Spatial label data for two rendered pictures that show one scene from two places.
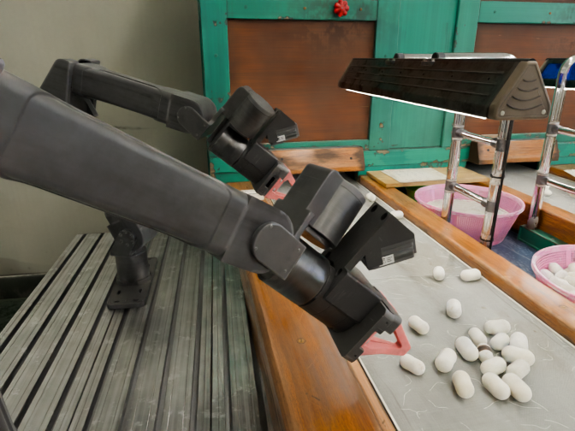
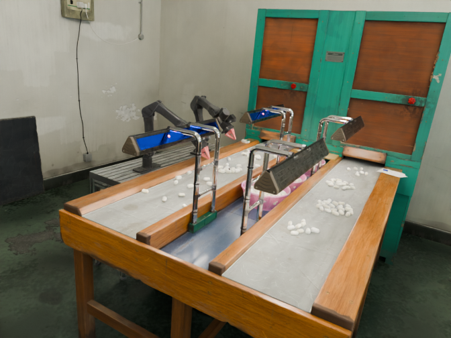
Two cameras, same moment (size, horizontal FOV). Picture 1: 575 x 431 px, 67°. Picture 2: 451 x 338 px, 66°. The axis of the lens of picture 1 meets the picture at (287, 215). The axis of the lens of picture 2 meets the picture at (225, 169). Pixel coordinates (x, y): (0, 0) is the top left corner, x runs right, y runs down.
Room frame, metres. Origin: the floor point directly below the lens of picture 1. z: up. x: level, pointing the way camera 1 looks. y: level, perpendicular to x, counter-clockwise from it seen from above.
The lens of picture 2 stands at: (-1.14, -1.58, 1.43)
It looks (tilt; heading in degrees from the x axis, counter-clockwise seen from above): 18 degrees down; 40
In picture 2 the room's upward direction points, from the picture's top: 5 degrees clockwise
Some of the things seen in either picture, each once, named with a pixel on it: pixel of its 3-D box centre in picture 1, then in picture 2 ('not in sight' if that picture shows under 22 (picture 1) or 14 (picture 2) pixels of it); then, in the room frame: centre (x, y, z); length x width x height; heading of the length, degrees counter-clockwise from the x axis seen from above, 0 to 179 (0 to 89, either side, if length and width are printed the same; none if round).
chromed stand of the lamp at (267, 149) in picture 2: not in sight; (272, 198); (-0.01, -0.90, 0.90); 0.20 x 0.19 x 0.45; 12
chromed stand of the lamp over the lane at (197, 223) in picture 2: not in sight; (191, 175); (-0.09, -0.50, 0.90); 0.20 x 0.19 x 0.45; 12
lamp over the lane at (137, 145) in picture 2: not in sight; (179, 133); (-0.10, -0.42, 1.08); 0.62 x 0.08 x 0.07; 12
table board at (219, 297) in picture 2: not in sight; (172, 276); (-0.42, -0.78, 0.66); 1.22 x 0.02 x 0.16; 102
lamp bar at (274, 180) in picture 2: not in sight; (298, 159); (0.01, -0.97, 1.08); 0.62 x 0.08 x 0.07; 12
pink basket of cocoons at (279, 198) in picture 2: not in sight; (264, 194); (0.36, -0.61, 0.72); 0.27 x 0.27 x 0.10
